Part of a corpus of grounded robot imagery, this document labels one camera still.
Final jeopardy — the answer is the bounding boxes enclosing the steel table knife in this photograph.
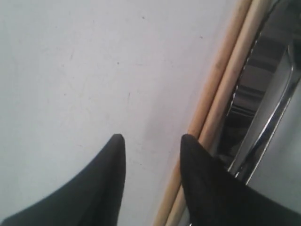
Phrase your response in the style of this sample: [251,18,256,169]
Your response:
[185,0,301,226]

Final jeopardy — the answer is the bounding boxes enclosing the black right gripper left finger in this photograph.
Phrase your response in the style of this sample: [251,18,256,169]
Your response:
[1,134,125,226]

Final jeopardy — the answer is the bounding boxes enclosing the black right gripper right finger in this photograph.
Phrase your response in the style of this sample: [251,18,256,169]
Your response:
[180,134,301,226]

